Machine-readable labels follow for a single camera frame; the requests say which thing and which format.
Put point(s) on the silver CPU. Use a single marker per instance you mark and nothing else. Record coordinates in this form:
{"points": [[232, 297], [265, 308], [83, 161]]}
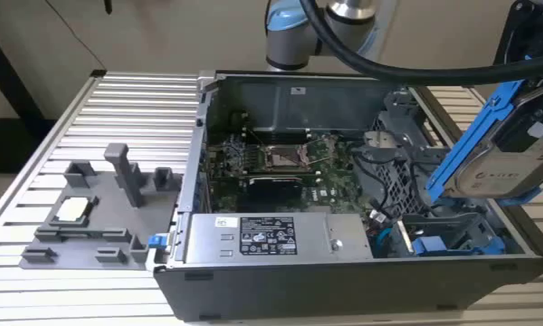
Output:
{"points": [[73, 209]]}

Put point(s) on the black graphics card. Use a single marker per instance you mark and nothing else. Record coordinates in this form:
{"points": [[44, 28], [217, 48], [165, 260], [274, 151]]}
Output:
{"points": [[276, 193]]}

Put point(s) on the black open PC case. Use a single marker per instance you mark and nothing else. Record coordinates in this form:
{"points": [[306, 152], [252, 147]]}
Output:
{"points": [[298, 292]]}

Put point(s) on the blue disk carrier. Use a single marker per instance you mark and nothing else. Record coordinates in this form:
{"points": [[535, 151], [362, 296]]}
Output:
{"points": [[427, 246]]}

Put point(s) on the blue case latch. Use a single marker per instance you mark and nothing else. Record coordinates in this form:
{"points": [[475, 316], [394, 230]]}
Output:
{"points": [[156, 241]]}

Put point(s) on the perforated metal drive cage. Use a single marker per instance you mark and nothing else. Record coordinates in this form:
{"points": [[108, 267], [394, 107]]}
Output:
{"points": [[398, 183]]}

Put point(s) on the silver power supply unit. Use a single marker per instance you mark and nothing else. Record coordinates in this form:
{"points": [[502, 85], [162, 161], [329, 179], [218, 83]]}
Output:
{"points": [[308, 237]]}

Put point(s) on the black table corner cap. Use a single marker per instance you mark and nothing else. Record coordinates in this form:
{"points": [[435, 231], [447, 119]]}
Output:
{"points": [[98, 72]]}

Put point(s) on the grey parts rack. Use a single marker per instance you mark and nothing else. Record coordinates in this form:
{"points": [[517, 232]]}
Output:
{"points": [[113, 210]]}

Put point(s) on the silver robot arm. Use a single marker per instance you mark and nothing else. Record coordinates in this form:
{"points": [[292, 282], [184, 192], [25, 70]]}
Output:
{"points": [[289, 44]]}

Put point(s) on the CPU socket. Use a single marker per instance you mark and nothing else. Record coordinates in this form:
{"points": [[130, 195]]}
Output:
{"points": [[281, 156]]}

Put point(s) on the hard disk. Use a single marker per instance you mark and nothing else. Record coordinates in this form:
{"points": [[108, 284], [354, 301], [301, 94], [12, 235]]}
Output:
{"points": [[489, 169]]}

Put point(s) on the black furniture frame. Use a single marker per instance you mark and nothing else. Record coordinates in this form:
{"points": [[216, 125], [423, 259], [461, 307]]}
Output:
{"points": [[9, 102]]}

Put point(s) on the green motherboard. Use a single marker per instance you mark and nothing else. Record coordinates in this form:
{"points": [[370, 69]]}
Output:
{"points": [[340, 190]]}

